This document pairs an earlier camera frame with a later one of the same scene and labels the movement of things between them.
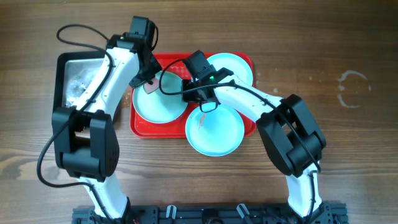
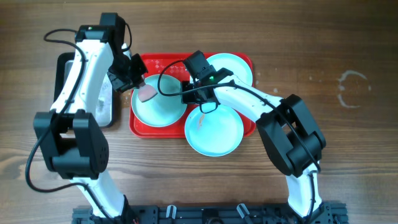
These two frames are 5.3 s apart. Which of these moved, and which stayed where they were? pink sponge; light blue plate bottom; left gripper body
Moved: pink sponge; left gripper body
Stayed: light blue plate bottom
